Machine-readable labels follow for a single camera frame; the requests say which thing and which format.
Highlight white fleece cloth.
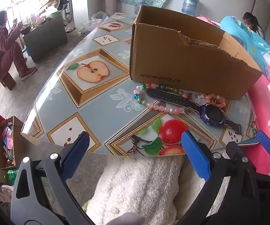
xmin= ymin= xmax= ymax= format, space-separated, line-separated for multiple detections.
xmin=82 ymin=155 xmax=210 ymax=225

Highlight multicolour bead bracelet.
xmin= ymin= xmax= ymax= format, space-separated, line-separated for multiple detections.
xmin=133 ymin=82 xmax=189 ymax=115

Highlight blue water jug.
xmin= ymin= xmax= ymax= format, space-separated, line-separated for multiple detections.
xmin=181 ymin=0 xmax=200 ymax=17

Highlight dark low cabinet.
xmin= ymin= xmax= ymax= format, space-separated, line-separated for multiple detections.
xmin=22 ymin=16 xmax=68 ymax=63

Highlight green bottle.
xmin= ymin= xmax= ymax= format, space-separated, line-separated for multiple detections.
xmin=7 ymin=167 xmax=19 ymax=184

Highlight torn brown cardboard box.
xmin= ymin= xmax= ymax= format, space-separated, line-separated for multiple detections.
xmin=129 ymin=5 xmax=263 ymax=101

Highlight blue quilt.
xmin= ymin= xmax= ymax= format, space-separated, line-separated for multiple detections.
xmin=220 ymin=16 xmax=270 ymax=82

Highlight wheelchair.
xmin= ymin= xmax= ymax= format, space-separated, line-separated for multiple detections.
xmin=59 ymin=0 xmax=72 ymax=25

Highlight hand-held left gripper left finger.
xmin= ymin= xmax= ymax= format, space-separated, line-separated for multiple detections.
xmin=10 ymin=131 xmax=95 ymax=225

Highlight small cluttered cardboard box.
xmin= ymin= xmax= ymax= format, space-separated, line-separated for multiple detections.
xmin=0 ymin=115 xmax=25 ymax=170

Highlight white plastic bags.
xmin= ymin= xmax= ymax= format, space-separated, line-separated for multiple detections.
xmin=82 ymin=11 xmax=108 ymax=31

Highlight wooden stool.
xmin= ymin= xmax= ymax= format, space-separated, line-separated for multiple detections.
xmin=0 ymin=73 xmax=17 ymax=91

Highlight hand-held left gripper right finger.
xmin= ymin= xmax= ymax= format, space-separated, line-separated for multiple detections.
xmin=176 ymin=130 xmax=260 ymax=225

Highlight purple smartwatch with black strap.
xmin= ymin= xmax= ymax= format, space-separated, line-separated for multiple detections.
xmin=145 ymin=88 xmax=243 ymax=135

